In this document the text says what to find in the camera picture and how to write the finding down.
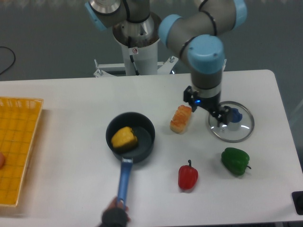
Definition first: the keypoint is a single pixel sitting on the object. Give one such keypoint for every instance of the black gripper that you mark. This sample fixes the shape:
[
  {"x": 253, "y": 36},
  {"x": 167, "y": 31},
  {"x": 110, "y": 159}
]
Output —
[{"x": 222, "y": 114}]

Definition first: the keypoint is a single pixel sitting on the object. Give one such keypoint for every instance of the dark pot with blue handle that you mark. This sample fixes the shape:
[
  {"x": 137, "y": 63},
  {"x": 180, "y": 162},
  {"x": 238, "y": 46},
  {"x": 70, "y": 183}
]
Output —
[{"x": 145, "y": 132}]

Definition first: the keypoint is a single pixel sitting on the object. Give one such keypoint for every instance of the yellow bell pepper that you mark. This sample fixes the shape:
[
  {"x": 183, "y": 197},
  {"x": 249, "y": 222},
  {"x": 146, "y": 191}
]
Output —
[{"x": 124, "y": 139}]

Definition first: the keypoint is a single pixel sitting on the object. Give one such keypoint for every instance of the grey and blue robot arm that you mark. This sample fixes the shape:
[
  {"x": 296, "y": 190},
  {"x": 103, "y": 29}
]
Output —
[{"x": 134, "y": 25}]

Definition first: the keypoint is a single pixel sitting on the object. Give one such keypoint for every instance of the green bell pepper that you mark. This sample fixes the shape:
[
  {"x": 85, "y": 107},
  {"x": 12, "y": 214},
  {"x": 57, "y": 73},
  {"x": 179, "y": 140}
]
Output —
[{"x": 235, "y": 160}]

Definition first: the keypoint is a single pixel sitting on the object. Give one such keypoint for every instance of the red bell pepper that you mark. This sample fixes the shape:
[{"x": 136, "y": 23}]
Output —
[{"x": 187, "y": 176}]

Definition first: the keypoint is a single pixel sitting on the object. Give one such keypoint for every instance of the hand with dark glove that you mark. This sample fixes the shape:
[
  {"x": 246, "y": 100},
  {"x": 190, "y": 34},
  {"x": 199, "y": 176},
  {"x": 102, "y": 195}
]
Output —
[{"x": 115, "y": 215}]

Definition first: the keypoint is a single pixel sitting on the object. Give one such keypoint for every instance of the glass lid with blue knob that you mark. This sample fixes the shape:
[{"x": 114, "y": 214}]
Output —
[{"x": 240, "y": 126}]

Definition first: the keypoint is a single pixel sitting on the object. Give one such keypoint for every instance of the orange bread loaf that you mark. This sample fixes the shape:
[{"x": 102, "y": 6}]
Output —
[{"x": 180, "y": 119}]

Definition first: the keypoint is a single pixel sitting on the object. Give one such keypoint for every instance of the black device at table edge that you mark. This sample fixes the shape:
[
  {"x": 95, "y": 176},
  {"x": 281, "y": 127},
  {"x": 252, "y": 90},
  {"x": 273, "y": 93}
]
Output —
[{"x": 298, "y": 201}]

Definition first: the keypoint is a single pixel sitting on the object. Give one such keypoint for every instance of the yellow woven basket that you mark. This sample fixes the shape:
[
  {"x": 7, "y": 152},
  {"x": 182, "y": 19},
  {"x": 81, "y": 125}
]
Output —
[{"x": 19, "y": 118}]

